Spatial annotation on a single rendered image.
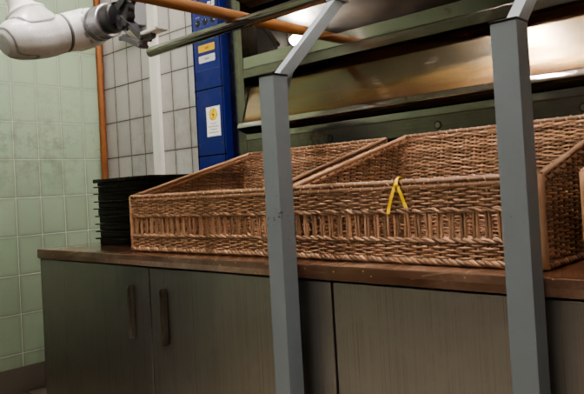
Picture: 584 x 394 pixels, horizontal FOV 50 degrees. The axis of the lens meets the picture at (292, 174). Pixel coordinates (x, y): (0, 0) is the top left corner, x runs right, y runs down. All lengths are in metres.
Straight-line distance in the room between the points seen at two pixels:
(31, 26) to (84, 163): 1.20
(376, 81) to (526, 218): 0.95
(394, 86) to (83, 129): 1.51
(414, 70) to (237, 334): 0.84
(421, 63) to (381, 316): 0.81
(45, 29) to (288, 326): 0.96
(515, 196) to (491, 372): 0.29
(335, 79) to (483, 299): 1.03
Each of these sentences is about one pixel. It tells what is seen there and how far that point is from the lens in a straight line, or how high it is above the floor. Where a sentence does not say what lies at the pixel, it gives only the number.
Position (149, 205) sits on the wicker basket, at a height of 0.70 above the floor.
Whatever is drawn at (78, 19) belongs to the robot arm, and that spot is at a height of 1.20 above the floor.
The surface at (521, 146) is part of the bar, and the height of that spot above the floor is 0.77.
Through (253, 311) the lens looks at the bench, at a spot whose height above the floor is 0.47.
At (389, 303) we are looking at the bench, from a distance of 1.14.
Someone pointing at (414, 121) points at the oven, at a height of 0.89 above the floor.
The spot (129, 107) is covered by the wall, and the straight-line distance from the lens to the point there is 2.71.
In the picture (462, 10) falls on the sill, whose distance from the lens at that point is 1.70.
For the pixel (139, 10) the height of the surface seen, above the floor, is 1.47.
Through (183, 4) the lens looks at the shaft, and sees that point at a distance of 1.60.
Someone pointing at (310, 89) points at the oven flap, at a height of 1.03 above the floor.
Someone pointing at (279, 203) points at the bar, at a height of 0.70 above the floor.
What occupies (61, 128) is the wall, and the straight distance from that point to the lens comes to 2.78.
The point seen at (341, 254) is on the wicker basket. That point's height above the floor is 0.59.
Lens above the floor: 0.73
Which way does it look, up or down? 1 degrees up
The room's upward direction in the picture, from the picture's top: 3 degrees counter-clockwise
